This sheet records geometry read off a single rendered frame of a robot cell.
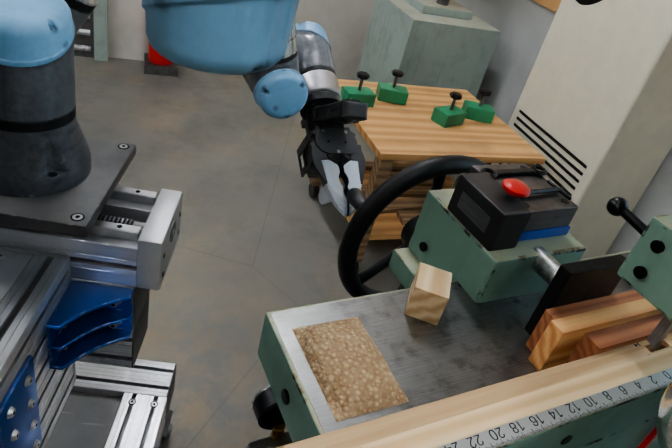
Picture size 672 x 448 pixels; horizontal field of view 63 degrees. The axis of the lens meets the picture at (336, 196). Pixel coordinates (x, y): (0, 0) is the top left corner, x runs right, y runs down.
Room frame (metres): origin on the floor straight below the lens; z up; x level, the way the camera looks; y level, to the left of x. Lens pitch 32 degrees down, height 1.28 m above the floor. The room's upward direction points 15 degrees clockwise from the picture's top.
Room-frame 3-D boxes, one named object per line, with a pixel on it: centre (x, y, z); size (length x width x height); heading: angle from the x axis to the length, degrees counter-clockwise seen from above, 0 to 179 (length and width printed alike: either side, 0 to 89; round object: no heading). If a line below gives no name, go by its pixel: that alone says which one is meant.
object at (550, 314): (0.47, -0.32, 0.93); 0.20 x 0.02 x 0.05; 123
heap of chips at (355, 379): (0.34, -0.05, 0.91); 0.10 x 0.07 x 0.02; 33
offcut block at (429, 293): (0.44, -0.12, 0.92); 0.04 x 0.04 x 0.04; 83
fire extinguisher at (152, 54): (2.90, 1.15, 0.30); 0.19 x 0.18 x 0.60; 24
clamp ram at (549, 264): (0.49, -0.25, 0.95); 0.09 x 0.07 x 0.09; 123
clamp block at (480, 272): (0.56, -0.20, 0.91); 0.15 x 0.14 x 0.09; 123
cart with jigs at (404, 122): (1.91, -0.26, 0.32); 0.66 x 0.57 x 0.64; 117
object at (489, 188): (0.56, -0.19, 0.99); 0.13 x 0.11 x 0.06; 123
